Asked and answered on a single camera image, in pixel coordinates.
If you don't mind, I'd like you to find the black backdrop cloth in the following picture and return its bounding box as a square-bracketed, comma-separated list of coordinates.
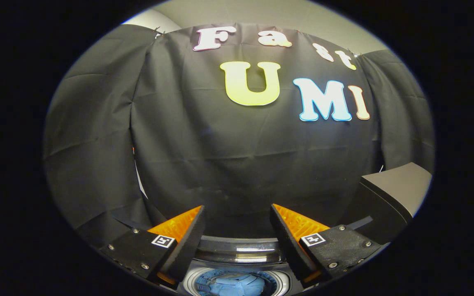
[43, 23, 435, 247]

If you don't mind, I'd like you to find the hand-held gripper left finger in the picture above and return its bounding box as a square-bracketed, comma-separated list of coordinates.
[98, 205, 206, 289]

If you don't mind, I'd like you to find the grey washing machine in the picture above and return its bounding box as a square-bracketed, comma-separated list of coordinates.
[155, 236, 325, 296]

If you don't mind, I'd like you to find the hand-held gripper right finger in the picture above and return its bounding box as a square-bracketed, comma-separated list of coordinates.
[270, 203, 383, 288]

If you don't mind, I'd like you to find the beige cabinet with dark top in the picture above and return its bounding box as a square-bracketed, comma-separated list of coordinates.
[339, 162, 432, 244]

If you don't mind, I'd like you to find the light blue polo shirt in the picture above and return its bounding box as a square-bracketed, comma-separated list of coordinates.
[197, 271, 277, 296]

